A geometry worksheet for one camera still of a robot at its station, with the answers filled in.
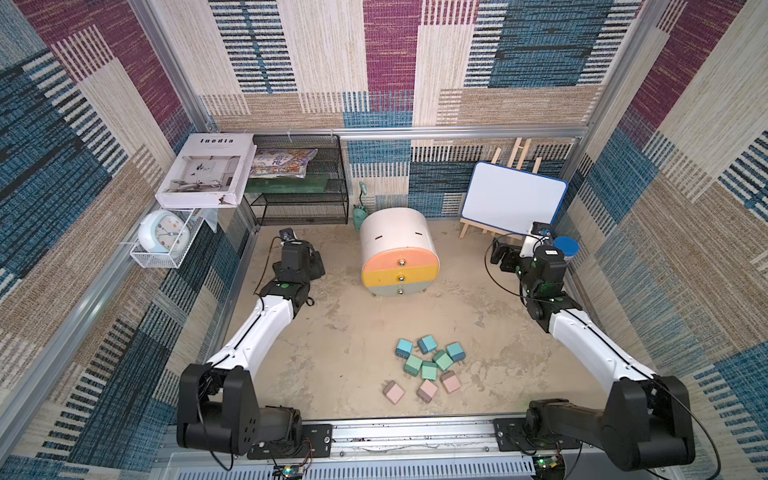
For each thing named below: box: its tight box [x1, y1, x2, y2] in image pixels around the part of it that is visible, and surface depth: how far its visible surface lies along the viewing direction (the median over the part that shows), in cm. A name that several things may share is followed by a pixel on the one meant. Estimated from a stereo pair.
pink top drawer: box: [362, 247, 440, 272], surface depth 85 cm
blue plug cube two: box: [417, 335, 438, 355], surface depth 89 cm
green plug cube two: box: [403, 354, 423, 377], surface depth 85 cm
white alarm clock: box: [138, 210, 190, 256], surface depth 66 cm
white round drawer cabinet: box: [360, 207, 440, 297], surface depth 89 cm
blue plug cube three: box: [446, 342, 466, 361], surface depth 88 cm
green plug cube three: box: [421, 361, 438, 381], surface depth 85 cm
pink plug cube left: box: [383, 380, 405, 405], surface depth 81 cm
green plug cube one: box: [432, 350, 454, 371], surface depth 86 cm
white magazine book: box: [155, 133, 257, 209], surface depth 76 cm
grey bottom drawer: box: [367, 281, 433, 297], surface depth 96 cm
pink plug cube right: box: [439, 370, 461, 394], surface depth 83 cm
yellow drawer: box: [362, 266, 440, 287], surface depth 89 cm
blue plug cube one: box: [395, 338, 413, 360], surface depth 88 cm
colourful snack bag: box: [250, 148, 318, 178], surface depth 85 cm
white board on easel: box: [459, 137, 568, 240], surface depth 101 cm
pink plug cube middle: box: [416, 379, 438, 403], surface depth 81 cm
